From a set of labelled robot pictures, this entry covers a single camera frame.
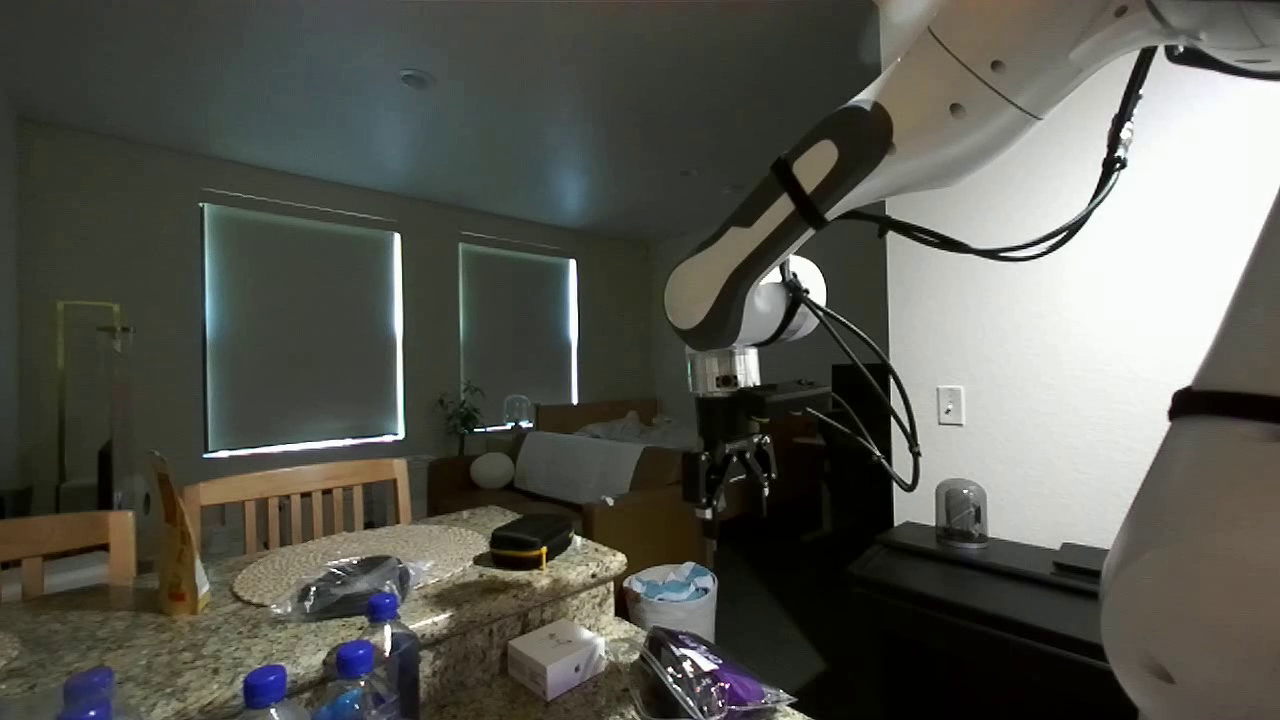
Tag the left window blind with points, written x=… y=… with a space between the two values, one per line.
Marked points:
x=302 y=332

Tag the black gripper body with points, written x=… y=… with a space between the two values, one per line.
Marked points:
x=737 y=450

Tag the white light switch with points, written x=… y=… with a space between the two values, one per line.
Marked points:
x=948 y=406

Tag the purple plastic bag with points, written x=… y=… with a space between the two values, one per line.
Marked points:
x=691 y=678

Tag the window blind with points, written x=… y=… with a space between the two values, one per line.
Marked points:
x=517 y=331
x=302 y=332

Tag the glass jar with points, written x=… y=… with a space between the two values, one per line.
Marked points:
x=961 y=508

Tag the wooden chair back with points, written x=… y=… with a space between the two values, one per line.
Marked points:
x=31 y=543
x=305 y=503

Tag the blue-capped water bottle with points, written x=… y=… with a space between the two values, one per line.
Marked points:
x=399 y=655
x=355 y=690
x=267 y=695
x=89 y=697

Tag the potted plant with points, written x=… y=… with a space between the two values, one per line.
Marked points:
x=462 y=413

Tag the right window blind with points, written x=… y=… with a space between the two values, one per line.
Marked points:
x=517 y=331

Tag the black side cabinet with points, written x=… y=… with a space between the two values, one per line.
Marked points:
x=978 y=635

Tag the grey plastic bag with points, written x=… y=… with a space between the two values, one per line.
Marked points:
x=347 y=585

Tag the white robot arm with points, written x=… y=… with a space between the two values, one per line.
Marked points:
x=1191 y=605

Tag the white small box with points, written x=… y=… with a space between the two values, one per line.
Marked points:
x=553 y=658

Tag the woven round placemat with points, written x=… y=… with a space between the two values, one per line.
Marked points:
x=412 y=554

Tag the white trash bin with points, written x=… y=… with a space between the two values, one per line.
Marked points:
x=675 y=599

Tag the brown paper bag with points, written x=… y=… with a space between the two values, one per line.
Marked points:
x=177 y=556

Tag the black zippered case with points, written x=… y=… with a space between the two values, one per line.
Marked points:
x=528 y=543

